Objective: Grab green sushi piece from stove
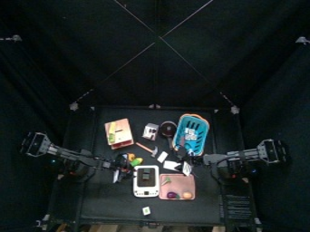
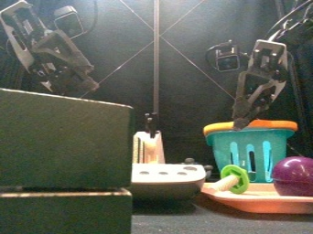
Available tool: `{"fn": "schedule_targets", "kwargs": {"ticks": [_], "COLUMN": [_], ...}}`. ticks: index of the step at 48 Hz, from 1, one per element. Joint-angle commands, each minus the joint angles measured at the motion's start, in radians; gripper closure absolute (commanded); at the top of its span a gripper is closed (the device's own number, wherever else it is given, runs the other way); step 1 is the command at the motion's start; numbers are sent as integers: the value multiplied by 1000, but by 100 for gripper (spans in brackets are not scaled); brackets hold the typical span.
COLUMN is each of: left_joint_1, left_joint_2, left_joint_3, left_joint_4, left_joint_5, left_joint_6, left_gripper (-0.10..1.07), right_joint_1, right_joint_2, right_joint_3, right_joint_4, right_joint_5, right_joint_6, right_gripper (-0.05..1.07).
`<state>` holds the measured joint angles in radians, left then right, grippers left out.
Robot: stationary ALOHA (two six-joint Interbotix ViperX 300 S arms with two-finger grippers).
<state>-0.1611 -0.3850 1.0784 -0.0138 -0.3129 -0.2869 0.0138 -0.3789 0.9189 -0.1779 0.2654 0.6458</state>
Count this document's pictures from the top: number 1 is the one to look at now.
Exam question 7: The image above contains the white card with black print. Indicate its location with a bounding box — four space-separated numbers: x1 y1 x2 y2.
182 161 194 177

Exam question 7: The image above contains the large white card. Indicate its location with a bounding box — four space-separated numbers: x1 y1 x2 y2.
162 159 184 172

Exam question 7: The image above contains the yellow green toy food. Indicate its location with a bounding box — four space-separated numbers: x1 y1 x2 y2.
130 157 145 168

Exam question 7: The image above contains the white printed item in basket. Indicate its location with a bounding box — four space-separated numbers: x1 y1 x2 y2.
185 126 200 141

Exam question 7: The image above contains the dark toy frying pan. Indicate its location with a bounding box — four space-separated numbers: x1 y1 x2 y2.
160 121 180 150

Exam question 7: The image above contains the blue plastic basket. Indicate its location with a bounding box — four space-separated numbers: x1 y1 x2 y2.
173 113 212 157

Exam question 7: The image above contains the pink tray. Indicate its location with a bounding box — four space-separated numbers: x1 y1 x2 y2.
158 173 198 201

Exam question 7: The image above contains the small grey white toy appliance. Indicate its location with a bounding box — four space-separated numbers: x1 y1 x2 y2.
142 122 161 141

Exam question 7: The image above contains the brown wooden toy box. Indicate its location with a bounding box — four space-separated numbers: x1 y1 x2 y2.
105 118 137 150

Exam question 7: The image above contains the white text label sticker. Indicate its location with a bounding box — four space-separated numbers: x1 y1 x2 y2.
225 194 253 221

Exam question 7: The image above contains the toy hammer orange handle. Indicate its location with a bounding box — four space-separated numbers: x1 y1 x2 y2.
135 141 161 159

